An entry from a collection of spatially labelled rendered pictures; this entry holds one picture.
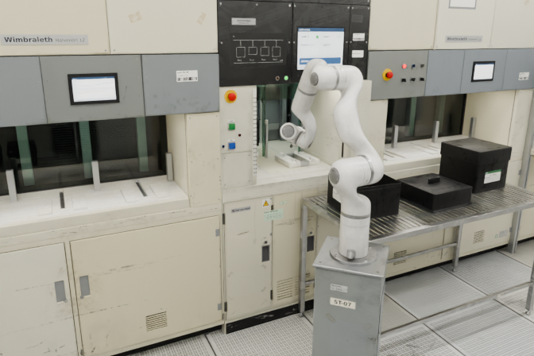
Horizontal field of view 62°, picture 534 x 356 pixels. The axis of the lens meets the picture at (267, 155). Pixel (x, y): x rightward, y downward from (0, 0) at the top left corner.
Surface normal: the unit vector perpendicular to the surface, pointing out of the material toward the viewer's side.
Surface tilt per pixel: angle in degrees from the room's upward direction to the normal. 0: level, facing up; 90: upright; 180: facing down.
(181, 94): 90
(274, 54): 90
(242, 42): 90
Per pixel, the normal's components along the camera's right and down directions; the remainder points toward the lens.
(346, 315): -0.33, 0.25
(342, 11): 0.43, 0.24
